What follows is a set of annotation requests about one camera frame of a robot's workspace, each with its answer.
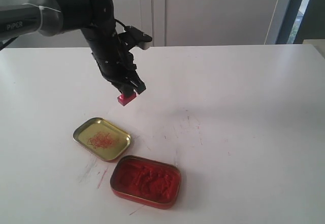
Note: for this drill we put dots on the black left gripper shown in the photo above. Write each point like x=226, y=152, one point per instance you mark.
x=124, y=80

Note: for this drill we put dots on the red rubber stamp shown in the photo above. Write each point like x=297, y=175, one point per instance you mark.
x=124, y=100

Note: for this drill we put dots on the red ink paste tin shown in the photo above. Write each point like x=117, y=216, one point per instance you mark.
x=146, y=181

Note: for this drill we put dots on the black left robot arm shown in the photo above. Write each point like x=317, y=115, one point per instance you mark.
x=95, y=19

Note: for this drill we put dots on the white paper sheet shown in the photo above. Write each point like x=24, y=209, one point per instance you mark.
x=150, y=114

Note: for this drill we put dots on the gold tin lid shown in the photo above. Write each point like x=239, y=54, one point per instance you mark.
x=102, y=138

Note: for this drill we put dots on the white cabinet doors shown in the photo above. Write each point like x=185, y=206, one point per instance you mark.
x=204, y=22

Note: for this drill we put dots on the white zip tie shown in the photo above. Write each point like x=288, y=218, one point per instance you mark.
x=42, y=10

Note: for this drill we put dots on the adjacent white side table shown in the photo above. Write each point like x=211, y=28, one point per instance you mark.
x=319, y=45

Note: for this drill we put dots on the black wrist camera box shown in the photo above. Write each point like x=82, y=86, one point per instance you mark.
x=133, y=37

